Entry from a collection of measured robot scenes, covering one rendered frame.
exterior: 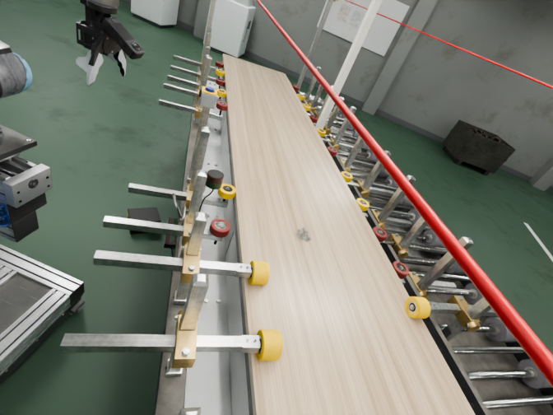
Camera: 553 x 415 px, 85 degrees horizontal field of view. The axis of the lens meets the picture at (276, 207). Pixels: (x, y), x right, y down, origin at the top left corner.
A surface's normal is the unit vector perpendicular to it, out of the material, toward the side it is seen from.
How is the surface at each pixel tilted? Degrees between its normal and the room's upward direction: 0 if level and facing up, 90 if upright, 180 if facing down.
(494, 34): 90
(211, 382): 0
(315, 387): 0
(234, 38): 90
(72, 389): 0
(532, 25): 90
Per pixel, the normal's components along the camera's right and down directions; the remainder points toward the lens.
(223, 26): -0.15, 0.56
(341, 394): 0.33, -0.75
